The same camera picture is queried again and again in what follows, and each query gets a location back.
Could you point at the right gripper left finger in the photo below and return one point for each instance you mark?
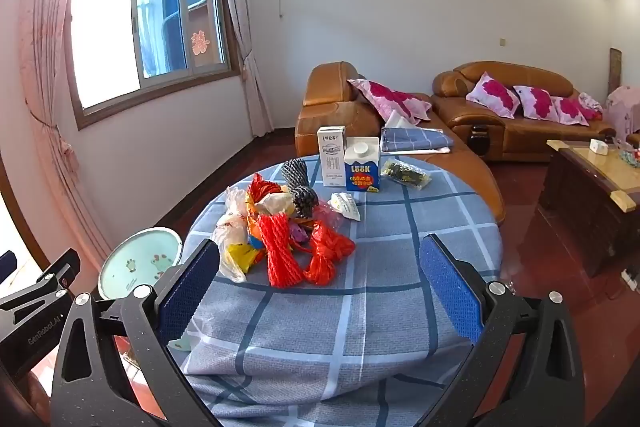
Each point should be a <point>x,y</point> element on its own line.
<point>90,386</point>

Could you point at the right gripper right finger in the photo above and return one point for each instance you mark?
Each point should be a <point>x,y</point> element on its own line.
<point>524,368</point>

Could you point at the yellow plastic bag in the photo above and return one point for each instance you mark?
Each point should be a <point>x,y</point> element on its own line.
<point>244,256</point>

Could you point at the white plastic bag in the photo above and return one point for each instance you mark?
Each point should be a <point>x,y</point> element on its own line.
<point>231,230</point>

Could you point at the red foam net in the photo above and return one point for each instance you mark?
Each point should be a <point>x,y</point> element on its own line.
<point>283,269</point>

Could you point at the small red wrapper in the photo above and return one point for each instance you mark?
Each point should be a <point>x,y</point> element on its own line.
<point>259,188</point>

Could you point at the black foam net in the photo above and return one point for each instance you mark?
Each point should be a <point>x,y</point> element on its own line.
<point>295,175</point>

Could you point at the yellow sponge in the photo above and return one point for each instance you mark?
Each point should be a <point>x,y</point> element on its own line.
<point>275,203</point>

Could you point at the pale yellow plastic wrapper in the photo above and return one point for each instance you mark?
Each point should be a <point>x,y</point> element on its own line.
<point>345,205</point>

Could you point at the light blue trash bin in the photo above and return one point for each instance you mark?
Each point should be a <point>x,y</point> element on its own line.
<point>141,259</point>

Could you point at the blue plaid tablecloth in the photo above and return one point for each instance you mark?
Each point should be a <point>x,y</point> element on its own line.
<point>373,348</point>

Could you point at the wooden coffee table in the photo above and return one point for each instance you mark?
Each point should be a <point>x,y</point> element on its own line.
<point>597,197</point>

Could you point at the white box on coffee table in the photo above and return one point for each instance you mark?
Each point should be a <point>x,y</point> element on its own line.
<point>598,147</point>

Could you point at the brown leather sofa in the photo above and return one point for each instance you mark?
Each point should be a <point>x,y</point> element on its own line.
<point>496,138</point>

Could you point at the seaweed snack packet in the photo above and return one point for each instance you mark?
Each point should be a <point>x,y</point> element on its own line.
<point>405,174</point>

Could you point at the pink floral pillow right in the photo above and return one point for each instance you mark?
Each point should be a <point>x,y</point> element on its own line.
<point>569,112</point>

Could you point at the pink floral pillow middle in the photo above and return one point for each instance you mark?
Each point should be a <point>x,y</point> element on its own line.
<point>537,103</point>

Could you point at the pink floral pillow left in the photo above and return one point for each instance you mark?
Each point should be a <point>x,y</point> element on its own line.
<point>491,94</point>

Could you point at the folded blue plaid cloth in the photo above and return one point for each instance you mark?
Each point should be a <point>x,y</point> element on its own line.
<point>413,139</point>

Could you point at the blue Look juice carton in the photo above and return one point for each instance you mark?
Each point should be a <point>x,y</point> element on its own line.
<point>362,164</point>

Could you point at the white milk carton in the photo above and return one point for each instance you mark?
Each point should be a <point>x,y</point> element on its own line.
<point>331,143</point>

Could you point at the pink floral pillow on armchair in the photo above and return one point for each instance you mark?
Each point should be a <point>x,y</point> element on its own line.
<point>386,101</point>

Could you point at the brown leather armchair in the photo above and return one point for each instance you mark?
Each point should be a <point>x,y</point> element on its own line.
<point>330,100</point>

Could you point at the pink curtain left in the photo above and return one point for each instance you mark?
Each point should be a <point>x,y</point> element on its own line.
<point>42,65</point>

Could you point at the pink curtain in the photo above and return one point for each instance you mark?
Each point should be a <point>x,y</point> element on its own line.
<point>42,65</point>
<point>257,107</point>

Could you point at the pink curtain right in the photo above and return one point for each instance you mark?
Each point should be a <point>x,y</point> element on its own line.
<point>257,107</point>

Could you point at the window with brown frame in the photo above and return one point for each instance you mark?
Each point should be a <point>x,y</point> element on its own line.
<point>122,53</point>

